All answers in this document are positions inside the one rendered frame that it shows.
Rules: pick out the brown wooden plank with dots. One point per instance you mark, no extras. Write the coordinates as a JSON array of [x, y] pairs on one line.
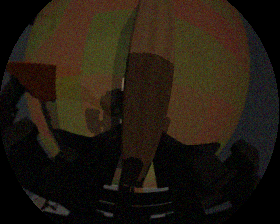
[[147, 87]]

